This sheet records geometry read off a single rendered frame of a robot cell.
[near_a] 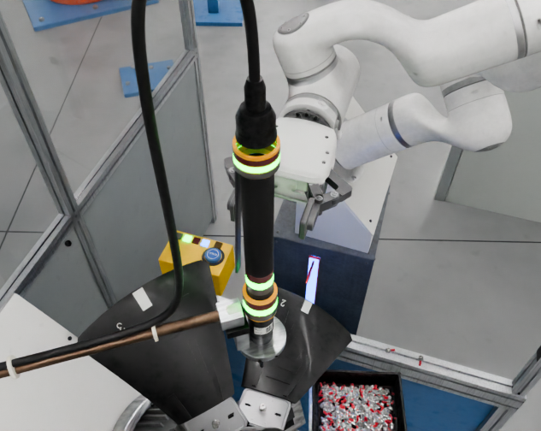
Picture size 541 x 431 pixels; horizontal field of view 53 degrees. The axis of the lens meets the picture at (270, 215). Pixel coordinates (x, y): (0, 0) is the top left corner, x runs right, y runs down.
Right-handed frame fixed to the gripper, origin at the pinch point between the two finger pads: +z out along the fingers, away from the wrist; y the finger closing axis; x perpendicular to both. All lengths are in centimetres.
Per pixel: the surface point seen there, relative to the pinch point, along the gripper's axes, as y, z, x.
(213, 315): 4.6, 8.7, -11.2
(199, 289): 12.0, -1.6, -24.0
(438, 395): -38, -30, -94
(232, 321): 2.1, 8.5, -11.7
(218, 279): 21, -26, -60
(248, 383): 3.5, 1.3, -46.9
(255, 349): -0.3, 7.3, -19.8
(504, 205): -70, -173, -159
